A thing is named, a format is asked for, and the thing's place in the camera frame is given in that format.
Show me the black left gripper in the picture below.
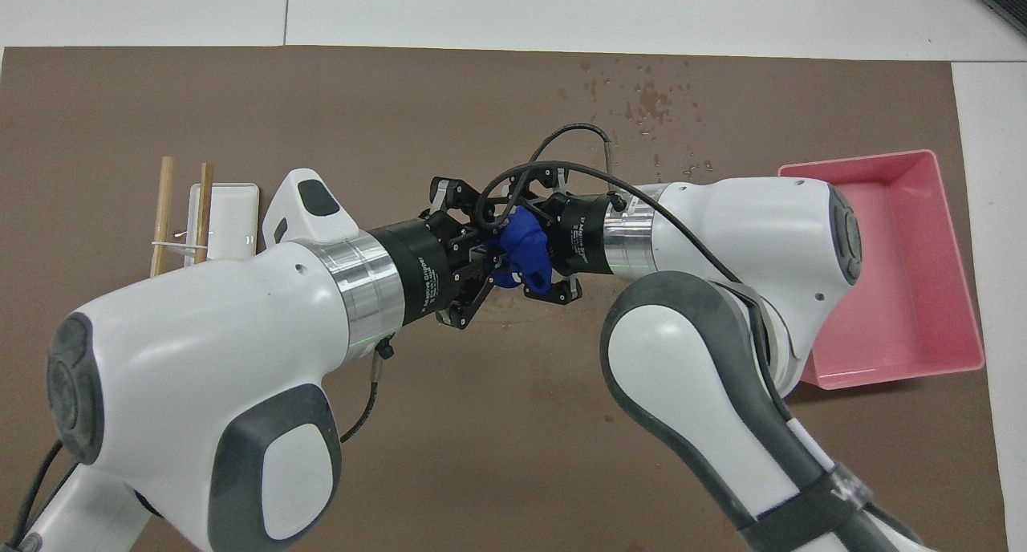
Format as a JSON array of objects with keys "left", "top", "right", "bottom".
[{"left": 368, "top": 176, "right": 504, "bottom": 331}]

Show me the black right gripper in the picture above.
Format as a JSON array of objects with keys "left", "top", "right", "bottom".
[{"left": 504, "top": 160, "right": 624, "bottom": 306}]

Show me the blue towel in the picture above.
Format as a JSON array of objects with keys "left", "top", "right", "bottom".
[{"left": 491, "top": 205, "right": 554, "bottom": 290}]

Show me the brown table mat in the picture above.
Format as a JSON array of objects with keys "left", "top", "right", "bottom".
[{"left": 0, "top": 45, "right": 1011, "bottom": 552}]

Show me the wooden rack rod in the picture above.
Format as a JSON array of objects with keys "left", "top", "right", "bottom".
[
  {"left": 149, "top": 156, "right": 177, "bottom": 279},
  {"left": 192, "top": 163, "right": 215, "bottom": 266}
]

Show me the pink plastic bin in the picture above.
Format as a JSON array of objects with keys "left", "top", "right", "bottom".
[{"left": 776, "top": 149, "right": 986, "bottom": 391}]

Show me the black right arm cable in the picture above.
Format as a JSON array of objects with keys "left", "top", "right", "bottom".
[{"left": 473, "top": 123, "right": 791, "bottom": 420}]

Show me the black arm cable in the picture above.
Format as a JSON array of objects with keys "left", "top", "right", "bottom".
[
  {"left": 473, "top": 123, "right": 791, "bottom": 420},
  {"left": 339, "top": 337, "right": 396, "bottom": 445}
]

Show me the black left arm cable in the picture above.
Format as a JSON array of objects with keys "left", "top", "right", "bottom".
[{"left": 339, "top": 337, "right": 396, "bottom": 445}]

